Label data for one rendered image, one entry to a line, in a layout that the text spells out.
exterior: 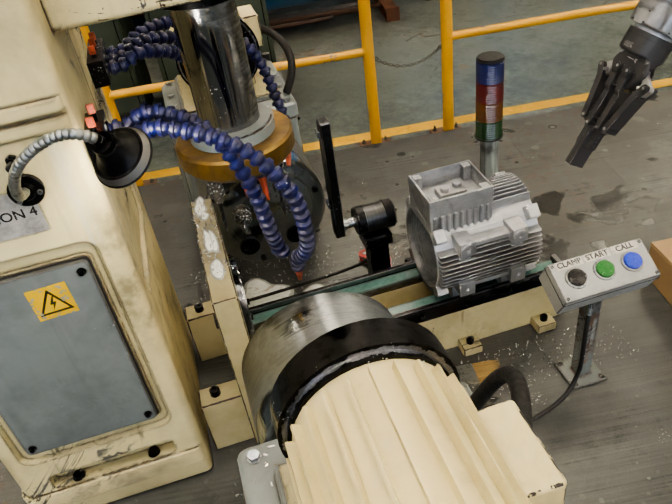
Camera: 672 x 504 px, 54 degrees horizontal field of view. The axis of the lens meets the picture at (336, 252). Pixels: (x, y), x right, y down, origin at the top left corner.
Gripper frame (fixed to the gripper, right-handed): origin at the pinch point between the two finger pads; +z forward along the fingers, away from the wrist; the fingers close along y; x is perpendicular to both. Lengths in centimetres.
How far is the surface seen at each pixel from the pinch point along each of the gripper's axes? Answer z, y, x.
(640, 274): 11.8, 19.9, 5.7
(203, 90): 9, -1, -64
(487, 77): 0.5, -33.7, -1.9
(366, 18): 26, -216, 42
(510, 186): 12.1, -4.9, -5.7
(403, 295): 41.9, -8.8, -12.5
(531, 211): 13.5, 1.1, -3.7
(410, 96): 68, -272, 112
